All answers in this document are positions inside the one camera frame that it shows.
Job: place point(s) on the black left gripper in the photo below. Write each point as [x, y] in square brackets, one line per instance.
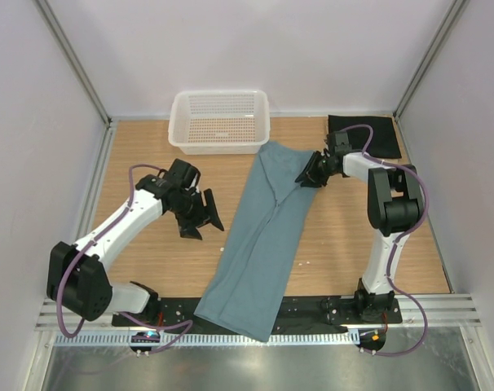
[188, 229]

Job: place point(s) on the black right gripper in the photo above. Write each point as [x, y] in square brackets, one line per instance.
[310, 169]

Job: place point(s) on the teal blue t-shirt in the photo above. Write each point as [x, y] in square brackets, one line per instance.
[247, 289]

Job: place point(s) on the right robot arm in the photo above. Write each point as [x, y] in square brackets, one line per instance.
[396, 207]

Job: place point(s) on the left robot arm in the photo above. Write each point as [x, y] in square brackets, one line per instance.
[78, 273]

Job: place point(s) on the folded black t-shirt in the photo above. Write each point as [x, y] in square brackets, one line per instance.
[384, 143]

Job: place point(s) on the white perforated plastic basket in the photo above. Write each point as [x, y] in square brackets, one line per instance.
[219, 122]

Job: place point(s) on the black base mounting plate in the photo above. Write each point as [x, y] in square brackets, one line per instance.
[296, 316]

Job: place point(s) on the slotted grey cable duct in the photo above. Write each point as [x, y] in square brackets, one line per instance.
[128, 338]

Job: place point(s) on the aluminium front frame rail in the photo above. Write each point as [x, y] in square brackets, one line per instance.
[436, 309]

